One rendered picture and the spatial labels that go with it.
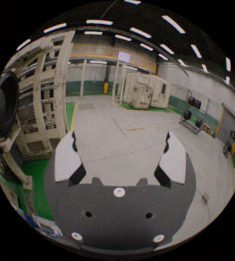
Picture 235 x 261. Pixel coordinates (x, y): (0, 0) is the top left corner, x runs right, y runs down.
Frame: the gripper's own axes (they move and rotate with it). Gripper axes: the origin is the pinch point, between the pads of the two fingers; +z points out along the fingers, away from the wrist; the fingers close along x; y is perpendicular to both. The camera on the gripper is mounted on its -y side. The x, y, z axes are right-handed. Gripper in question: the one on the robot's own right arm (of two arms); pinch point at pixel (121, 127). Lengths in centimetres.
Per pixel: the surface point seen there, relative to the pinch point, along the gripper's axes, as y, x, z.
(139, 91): 24, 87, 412
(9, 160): 34, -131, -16
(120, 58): -141, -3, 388
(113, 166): 106, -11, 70
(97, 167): 103, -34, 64
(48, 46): -70, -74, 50
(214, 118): 93, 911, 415
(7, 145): 11, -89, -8
